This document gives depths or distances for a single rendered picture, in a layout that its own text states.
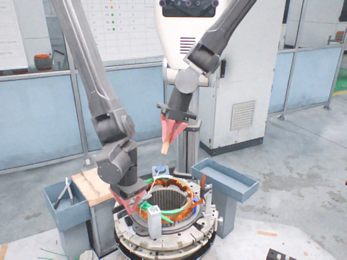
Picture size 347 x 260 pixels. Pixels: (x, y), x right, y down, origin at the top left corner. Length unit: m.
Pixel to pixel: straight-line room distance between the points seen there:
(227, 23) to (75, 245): 0.91
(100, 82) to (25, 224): 2.18
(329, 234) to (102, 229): 1.96
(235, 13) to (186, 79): 0.18
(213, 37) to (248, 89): 2.58
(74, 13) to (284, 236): 1.13
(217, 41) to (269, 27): 2.57
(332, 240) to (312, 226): 0.17
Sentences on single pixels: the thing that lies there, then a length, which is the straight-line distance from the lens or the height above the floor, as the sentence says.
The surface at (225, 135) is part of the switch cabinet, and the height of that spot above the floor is 0.25.
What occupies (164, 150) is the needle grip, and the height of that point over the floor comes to 1.31.
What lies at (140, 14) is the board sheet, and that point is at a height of 1.56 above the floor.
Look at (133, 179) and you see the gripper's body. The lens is 0.71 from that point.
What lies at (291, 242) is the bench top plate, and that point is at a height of 0.78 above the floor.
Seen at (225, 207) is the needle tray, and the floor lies 0.95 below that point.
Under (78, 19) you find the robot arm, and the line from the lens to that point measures 0.69.
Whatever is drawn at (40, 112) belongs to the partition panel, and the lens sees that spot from 3.05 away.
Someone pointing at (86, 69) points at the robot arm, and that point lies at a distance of 0.67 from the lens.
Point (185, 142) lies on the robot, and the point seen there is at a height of 1.09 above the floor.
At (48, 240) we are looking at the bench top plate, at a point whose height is 0.78.
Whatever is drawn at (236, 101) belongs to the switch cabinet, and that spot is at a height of 0.66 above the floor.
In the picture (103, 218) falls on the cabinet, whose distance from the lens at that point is 1.09.
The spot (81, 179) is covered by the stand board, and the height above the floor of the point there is 1.06.
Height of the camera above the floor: 1.68
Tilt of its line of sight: 26 degrees down
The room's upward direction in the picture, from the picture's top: straight up
